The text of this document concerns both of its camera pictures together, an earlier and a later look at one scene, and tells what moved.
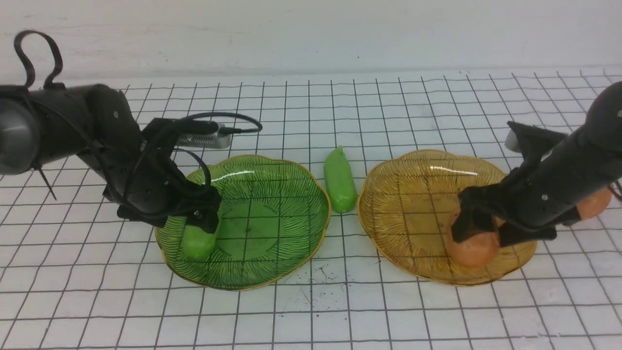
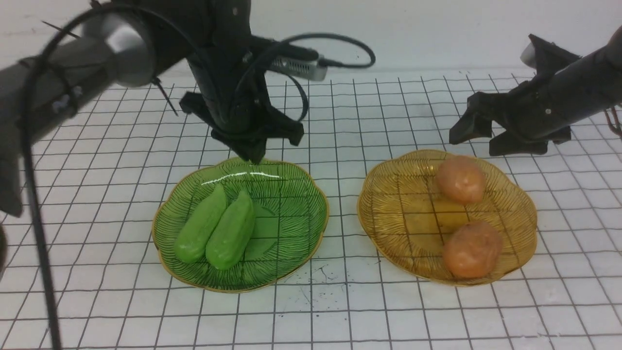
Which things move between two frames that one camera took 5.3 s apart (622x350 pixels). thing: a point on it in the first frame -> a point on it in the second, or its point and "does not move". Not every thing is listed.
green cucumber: x=341 y=186 -> x=233 y=233
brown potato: x=595 y=204 -> x=460 y=180
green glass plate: x=275 y=212 does not move
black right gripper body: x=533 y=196 -> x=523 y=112
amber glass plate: x=407 y=204 does not move
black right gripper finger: x=510 y=234 -> x=535 y=141
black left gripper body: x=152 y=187 -> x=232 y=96
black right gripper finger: x=472 y=219 -> x=471 y=125
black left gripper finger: x=205 y=216 -> x=250 y=148
